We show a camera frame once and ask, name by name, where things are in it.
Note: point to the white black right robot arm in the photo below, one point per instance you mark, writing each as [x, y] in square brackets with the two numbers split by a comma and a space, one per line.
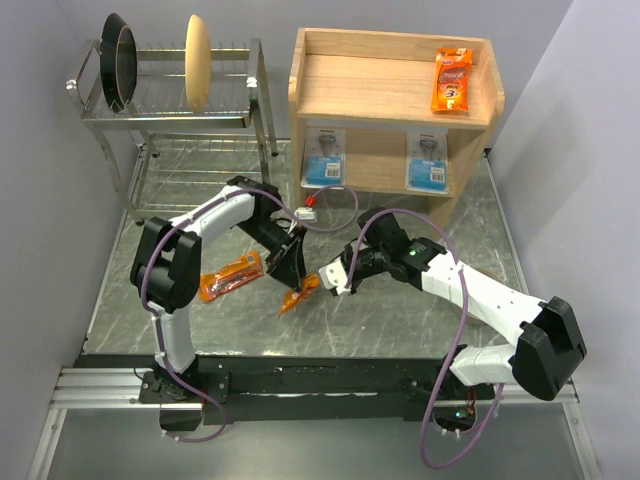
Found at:
[544, 344]

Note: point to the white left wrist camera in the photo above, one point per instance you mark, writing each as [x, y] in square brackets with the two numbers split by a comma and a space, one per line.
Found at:
[307, 212]

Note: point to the orange razor pack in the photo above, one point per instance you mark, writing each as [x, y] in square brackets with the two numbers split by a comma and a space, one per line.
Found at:
[450, 88]
[292, 298]
[232, 276]

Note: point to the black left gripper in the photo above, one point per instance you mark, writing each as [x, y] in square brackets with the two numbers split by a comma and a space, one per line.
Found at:
[289, 267]

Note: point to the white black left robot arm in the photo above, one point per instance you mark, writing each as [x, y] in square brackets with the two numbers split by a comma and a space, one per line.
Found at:
[167, 266]

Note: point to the beige wooden plate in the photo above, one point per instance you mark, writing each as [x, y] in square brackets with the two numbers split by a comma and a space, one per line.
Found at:
[197, 64]

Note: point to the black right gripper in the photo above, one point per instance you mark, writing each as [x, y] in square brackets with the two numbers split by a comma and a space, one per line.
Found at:
[354, 285]

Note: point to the metal dish rack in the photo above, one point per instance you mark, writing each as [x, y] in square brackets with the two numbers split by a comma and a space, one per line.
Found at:
[238, 108]

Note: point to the wooden two-tier shelf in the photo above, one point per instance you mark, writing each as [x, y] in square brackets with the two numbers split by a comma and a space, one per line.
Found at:
[378, 84]

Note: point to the beige ceramic bowl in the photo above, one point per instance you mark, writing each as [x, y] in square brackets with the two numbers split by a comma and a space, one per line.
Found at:
[455, 309]

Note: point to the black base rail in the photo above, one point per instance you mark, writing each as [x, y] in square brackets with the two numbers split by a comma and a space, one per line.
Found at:
[263, 388]

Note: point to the blue razor blister pack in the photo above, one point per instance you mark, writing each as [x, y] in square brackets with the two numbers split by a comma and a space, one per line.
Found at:
[324, 162]
[427, 166]

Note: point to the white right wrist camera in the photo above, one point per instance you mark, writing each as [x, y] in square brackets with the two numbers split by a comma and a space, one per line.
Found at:
[333, 278]

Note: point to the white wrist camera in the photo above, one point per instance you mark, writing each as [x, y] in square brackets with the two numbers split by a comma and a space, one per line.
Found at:
[307, 212]
[333, 278]

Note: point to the black plate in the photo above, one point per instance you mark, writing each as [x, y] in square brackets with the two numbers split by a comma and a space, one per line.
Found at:
[118, 63]

